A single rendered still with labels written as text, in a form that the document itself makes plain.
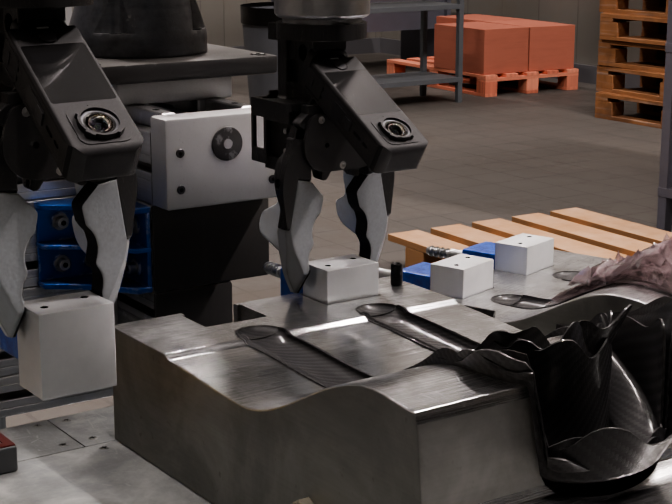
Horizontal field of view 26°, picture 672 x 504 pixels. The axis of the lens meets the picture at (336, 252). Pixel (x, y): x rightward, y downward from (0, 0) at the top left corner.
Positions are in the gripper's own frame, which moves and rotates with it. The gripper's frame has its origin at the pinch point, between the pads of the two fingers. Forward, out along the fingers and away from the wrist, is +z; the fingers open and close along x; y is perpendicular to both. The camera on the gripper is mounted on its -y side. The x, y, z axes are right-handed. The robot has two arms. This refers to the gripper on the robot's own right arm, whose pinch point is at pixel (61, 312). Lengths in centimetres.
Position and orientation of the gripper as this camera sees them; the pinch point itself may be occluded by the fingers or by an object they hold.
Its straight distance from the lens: 91.7
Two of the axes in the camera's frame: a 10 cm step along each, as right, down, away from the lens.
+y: -5.7, -2.0, 8.0
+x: -8.2, 1.3, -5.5
